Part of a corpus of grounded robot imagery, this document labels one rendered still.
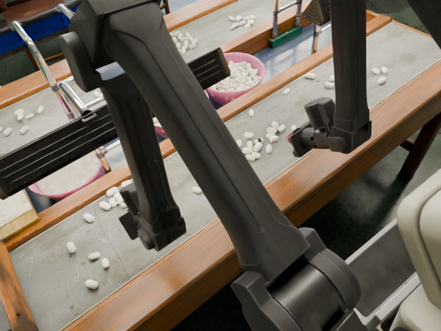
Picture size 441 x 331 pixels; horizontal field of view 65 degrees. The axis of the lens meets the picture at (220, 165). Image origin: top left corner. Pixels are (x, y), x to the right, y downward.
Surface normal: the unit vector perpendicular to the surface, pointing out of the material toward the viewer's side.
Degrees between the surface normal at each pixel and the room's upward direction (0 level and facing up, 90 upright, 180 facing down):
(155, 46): 35
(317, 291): 17
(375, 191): 0
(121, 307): 0
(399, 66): 0
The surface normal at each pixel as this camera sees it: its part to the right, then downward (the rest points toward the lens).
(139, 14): 0.36, -0.25
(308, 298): 0.11, -0.58
